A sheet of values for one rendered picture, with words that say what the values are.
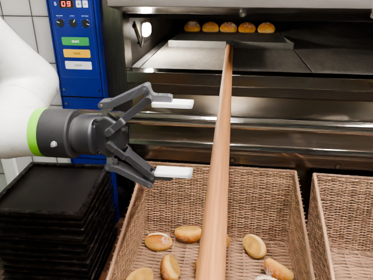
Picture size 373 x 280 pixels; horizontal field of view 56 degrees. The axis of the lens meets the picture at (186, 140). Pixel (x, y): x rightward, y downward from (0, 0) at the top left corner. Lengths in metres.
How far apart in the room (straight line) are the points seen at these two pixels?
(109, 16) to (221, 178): 0.80
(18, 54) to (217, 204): 0.49
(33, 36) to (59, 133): 0.70
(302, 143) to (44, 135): 0.85
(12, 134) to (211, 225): 0.41
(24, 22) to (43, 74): 0.55
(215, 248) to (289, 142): 0.88
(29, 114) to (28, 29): 0.65
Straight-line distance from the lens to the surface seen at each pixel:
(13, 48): 0.76
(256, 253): 1.26
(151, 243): 1.28
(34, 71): 0.77
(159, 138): 1.23
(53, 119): 0.66
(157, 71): 1.19
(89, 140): 0.64
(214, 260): 0.37
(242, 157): 1.26
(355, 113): 1.27
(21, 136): 0.69
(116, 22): 1.18
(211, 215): 0.43
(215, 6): 0.98
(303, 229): 1.13
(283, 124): 0.81
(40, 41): 1.30
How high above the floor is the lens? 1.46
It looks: 25 degrees down
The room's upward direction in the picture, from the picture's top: straight up
